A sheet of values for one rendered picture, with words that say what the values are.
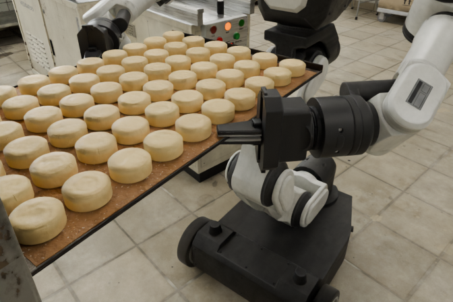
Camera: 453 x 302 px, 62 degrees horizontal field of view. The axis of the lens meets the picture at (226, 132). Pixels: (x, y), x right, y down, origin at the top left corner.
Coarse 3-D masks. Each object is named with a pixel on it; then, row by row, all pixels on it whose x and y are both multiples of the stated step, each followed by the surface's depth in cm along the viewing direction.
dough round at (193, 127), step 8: (176, 120) 53; (184, 120) 52; (192, 120) 52; (200, 120) 52; (208, 120) 52; (176, 128) 51; (184, 128) 50; (192, 128) 50; (200, 128) 50; (208, 128) 51; (184, 136) 51; (192, 136) 50; (200, 136) 51; (208, 136) 52
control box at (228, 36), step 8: (232, 16) 166; (240, 16) 166; (208, 24) 155; (216, 24) 158; (224, 24) 160; (232, 24) 163; (208, 32) 157; (216, 32) 159; (224, 32) 162; (232, 32) 165; (240, 32) 168; (224, 40) 164; (232, 40) 167; (240, 40) 170
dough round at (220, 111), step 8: (208, 104) 56; (216, 104) 56; (224, 104) 56; (232, 104) 56; (208, 112) 55; (216, 112) 54; (224, 112) 55; (232, 112) 55; (216, 120) 55; (224, 120) 55
